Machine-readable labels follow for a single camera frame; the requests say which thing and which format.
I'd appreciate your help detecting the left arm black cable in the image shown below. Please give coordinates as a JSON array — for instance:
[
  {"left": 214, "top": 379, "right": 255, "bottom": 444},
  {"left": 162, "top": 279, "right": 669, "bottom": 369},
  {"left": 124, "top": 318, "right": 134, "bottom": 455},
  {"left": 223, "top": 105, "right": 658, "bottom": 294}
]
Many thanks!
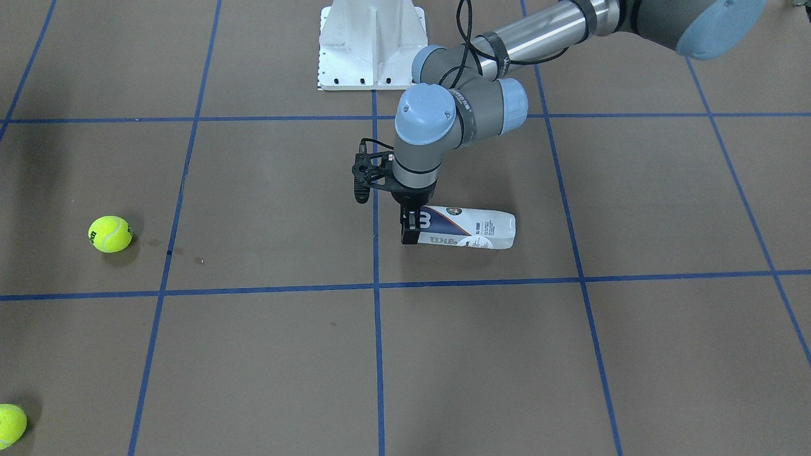
[{"left": 359, "top": 0, "right": 571, "bottom": 156}]

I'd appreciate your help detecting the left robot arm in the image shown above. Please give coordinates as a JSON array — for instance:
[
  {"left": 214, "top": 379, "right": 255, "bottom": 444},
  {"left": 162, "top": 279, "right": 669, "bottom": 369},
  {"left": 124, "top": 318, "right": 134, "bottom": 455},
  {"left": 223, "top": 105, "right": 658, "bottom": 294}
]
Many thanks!
[{"left": 381, "top": 1, "right": 765, "bottom": 250}]

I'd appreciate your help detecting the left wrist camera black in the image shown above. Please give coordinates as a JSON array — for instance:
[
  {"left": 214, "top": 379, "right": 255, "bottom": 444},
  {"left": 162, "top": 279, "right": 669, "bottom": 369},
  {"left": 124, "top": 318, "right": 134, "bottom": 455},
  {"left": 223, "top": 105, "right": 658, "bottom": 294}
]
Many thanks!
[{"left": 352, "top": 144, "right": 396, "bottom": 204}]

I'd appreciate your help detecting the Roland Garros tennis ball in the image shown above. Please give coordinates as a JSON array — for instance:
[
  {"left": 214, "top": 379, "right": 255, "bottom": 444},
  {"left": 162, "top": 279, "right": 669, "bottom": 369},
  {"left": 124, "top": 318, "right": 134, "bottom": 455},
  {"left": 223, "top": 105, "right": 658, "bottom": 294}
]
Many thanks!
[{"left": 87, "top": 215, "right": 133, "bottom": 253}]

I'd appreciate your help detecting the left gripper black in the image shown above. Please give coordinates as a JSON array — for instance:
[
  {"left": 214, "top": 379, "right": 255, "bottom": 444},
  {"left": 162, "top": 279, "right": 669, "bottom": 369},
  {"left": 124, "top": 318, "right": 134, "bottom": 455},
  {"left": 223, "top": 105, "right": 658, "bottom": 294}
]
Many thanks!
[{"left": 392, "top": 189, "right": 434, "bottom": 245}]

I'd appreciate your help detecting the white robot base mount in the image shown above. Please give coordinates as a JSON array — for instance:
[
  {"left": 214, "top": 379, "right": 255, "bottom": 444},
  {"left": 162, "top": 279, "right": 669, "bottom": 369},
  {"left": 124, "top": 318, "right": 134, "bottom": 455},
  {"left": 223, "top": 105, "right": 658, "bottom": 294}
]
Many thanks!
[{"left": 317, "top": 1, "right": 428, "bottom": 91}]

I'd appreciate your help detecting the Wilson tennis ball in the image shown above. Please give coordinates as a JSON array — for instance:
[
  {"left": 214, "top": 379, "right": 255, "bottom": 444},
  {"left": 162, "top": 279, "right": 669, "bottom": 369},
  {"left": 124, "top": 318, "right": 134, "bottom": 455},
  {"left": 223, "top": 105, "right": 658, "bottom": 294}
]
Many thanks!
[{"left": 1, "top": 403, "right": 28, "bottom": 450}]

